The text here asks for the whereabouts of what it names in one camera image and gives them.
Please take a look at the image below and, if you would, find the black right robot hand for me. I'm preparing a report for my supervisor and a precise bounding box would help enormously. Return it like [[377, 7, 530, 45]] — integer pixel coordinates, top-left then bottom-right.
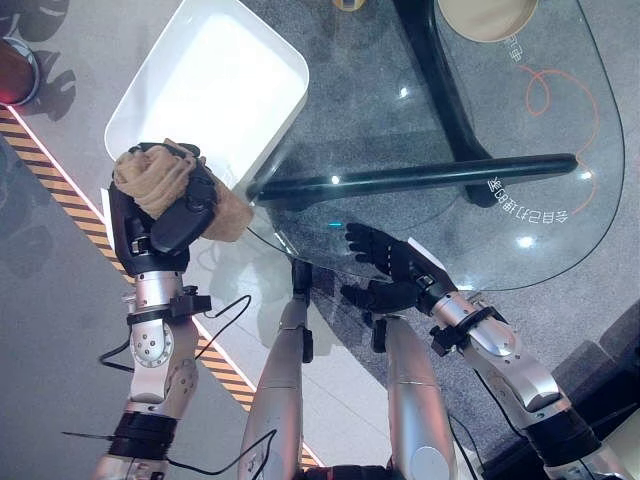
[[340, 222, 459, 317]]

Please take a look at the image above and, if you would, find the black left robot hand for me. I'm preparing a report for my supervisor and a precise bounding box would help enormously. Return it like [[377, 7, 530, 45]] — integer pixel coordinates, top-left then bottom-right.
[[101, 142, 221, 277]]

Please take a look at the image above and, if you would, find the beige cloth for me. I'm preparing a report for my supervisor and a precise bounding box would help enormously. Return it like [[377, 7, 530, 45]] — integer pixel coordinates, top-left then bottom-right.
[[113, 138, 254, 244]]

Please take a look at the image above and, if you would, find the white plastic basket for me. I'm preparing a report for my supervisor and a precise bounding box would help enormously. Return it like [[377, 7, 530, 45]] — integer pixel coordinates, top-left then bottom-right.
[[104, 0, 311, 189]]

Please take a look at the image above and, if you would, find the yellow black striped floor tape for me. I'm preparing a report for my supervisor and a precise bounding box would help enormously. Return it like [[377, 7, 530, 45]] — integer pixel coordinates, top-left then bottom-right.
[[0, 103, 321, 469]]

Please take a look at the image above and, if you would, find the silver right robot leg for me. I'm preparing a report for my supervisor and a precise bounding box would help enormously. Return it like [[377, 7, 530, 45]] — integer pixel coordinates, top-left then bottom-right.
[[370, 312, 459, 480]]

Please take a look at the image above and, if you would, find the silver robot leg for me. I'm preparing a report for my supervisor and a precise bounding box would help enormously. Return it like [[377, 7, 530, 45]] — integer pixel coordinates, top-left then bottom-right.
[[370, 312, 459, 480], [238, 258, 315, 480]]

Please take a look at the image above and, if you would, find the silver left robot leg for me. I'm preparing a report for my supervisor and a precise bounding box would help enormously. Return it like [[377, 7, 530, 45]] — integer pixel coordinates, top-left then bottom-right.
[[238, 258, 315, 480]]

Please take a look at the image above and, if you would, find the red round stool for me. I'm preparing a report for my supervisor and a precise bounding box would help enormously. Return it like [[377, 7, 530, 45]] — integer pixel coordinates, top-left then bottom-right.
[[0, 35, 41, 107]]

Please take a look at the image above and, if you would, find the dark grey sofa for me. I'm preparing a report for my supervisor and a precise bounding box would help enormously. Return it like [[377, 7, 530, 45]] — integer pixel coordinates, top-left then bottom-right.
[[548, 314, 640, 480]]

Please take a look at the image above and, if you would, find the beige round bowl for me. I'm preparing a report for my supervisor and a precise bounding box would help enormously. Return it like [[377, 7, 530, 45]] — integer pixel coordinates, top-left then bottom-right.
[[436, 0, 539, 43]]

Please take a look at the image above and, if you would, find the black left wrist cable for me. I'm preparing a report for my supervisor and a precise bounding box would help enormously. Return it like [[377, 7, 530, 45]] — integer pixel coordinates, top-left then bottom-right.
[[98, 293, 253, 373]]

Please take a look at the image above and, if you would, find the black table frame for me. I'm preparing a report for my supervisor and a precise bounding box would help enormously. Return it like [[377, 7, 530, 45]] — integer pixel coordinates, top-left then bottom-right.
[[254, 0, 579, 211]]

